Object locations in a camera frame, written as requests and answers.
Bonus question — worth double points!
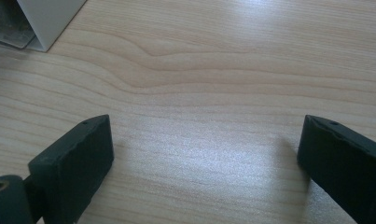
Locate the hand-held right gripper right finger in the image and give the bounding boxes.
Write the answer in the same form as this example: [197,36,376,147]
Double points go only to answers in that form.
[297,114,376,224]

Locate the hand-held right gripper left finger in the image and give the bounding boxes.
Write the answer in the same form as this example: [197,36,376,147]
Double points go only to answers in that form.
[27,114,115,224]

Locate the beige cardboard box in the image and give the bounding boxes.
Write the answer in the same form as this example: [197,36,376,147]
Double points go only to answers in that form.
[0,0,88,53]

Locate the clear bag of tea bags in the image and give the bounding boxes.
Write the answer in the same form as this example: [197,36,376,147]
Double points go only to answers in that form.
[0,0,37,49]

